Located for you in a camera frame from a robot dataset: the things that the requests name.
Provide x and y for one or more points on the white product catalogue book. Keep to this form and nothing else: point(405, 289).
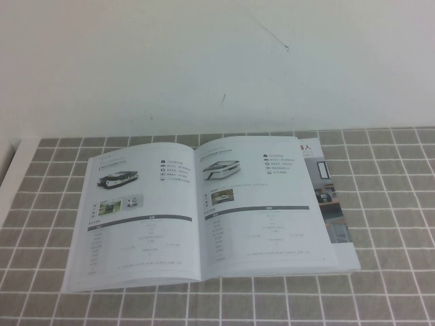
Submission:
point(153, 220)

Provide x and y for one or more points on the grey checked tablecloth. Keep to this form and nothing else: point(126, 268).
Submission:
point(391, 220)

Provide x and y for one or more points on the white side board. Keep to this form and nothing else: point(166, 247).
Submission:
point(5, 159)

